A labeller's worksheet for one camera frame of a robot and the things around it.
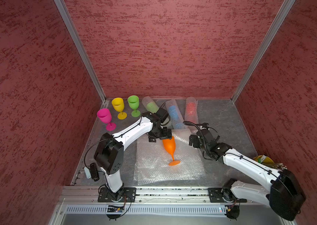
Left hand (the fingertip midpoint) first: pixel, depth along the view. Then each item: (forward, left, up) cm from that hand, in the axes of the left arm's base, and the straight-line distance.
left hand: (163, 141), depth 83 cm
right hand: (+2, -20, -2) cm, 20 cm away
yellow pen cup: (-10, -57, -1) cm, 58 cm away
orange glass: (0, -4, -4) cm, 6 cm away
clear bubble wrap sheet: (-8, +7, -9) cm, 13 cm away
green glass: (+33, +11, -3) cm, 35 cm away
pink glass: (+17, +39, +4) cm, 43 cm away
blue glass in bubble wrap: (+23, -9, -4) cm, 25 cm away
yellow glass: (+27, +33, +4) cm, 42 cm away
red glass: (+25, -21, -4) cm, 33 cm away
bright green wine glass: (+28, +22, +5) cm, 36 cm away
